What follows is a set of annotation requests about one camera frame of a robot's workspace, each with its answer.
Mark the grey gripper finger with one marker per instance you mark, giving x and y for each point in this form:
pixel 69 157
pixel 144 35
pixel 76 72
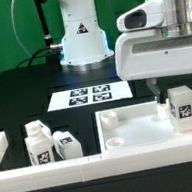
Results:
pixel 152 85

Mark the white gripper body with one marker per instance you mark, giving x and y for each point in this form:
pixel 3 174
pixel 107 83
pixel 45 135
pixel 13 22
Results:
pixel 146 54

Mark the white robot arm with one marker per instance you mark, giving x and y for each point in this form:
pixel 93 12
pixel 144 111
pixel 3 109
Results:
pixel 85 44

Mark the white sheet with tags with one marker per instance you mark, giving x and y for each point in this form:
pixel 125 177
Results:
pixel 89 95

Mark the white U-shaped obstacle fence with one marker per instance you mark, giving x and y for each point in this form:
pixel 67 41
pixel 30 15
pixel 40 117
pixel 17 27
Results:
pixel 106 164

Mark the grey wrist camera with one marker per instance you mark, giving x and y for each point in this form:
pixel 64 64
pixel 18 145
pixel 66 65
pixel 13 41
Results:
pixel 146 15

